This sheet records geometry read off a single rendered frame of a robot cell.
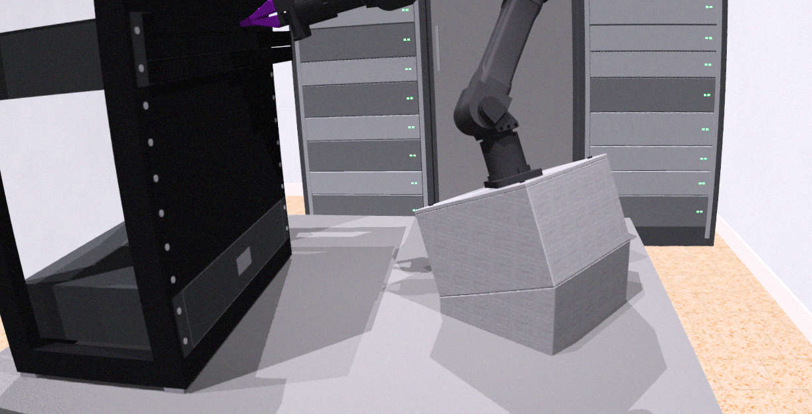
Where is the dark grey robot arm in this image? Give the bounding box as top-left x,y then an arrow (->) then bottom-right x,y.
304,0 -> 548,189

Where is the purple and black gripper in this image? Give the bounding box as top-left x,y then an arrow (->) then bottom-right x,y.
240,0 -> 335,41

